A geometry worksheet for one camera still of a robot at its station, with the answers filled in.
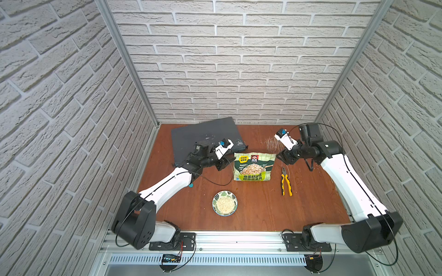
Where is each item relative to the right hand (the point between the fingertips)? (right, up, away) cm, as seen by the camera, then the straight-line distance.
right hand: (279, 150), depth 78 cm
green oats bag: (-11, -9, +6) cm, 15 cm away
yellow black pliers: (+9, -19, +13) cm, 25 cm away
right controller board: (+12, -46, -8) cm, 49 cm away
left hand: (-23, 0, +3) cm, 23 cm away
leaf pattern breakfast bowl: (-26, -22, +5) cm, 35 cm away
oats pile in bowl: (-25, -27, +3) cm, 37 cm away
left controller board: (-48, -46, -7) cm, 67 cm away
